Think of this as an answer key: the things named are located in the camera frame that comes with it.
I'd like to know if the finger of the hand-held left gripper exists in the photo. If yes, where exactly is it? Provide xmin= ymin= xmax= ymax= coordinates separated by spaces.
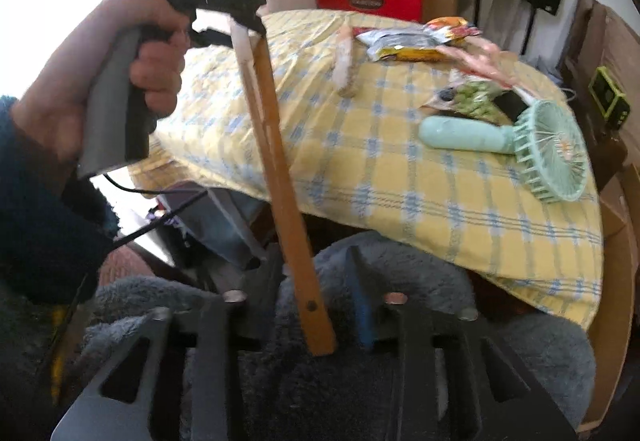
xmin=192 ymin=11 xmax=266 ymax=46

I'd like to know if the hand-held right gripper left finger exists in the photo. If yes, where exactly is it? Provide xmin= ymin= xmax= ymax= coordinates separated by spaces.
xmin=50 ymin=248 xmax=288 ymax=441

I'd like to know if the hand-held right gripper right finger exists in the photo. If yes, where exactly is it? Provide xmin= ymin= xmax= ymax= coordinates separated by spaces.
xmin=346 ymin=246 xmax=576 ymax=441

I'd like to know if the wooden folding fan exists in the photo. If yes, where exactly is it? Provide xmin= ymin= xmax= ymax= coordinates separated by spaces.
xmin=227 ymin=16 xmax=337 ymax=357

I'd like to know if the silver snack packet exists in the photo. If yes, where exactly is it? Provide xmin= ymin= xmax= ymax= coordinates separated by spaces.
xmin=356 ymin=28 xmax=451 ymax=62

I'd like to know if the mint green handheld fan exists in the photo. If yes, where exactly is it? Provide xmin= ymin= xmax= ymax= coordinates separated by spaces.
xmin=419 ymin=100 xmax=588 ymax=204

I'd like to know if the person's left forearm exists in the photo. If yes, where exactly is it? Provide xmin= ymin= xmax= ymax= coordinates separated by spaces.
xmin=0 ymin=96 xmax=121 ymax=304

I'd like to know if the person's left hand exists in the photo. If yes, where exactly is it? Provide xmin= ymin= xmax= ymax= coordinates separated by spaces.
xmin=12 ymin=0 xmax=191 ymax=156

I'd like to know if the grey fleece garment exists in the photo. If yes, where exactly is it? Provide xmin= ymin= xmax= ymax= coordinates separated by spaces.
xmin=0 ymin=231 xmax=596 ymax=441

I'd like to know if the yellow checked tablecloth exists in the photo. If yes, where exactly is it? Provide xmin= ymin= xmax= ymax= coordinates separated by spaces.
xmin=127 ymin=8 xmax=606 ymax=332

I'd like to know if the green patterned pouch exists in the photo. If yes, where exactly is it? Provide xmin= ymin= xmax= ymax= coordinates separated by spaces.
xmin=425 ymin=80 xmax=501 ymax=122

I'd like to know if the pink plastic wrapper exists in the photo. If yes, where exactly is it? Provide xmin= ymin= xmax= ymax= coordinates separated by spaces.
xmin=440 ymin=41 xmax=517 ymax=88

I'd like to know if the black speaker stand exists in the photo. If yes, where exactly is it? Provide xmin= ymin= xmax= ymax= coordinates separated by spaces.
xmin=520 ymin=6 xmax=540 ymax=58
xmin=474 ymin=0 xmax=490 ymax=42

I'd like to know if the lime green power station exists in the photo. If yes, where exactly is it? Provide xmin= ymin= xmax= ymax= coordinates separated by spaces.
xmin=589 ymin=66 xmax=630 ymax=126

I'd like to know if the beige sofa cushion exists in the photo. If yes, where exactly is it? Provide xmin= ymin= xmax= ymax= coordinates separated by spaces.
xmin=602 ymin=7 xmax=640 ymax=94

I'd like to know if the black cable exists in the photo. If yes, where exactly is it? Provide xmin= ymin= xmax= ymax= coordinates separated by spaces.
xmin=102 ymin=173 xmax=210 ymax=247

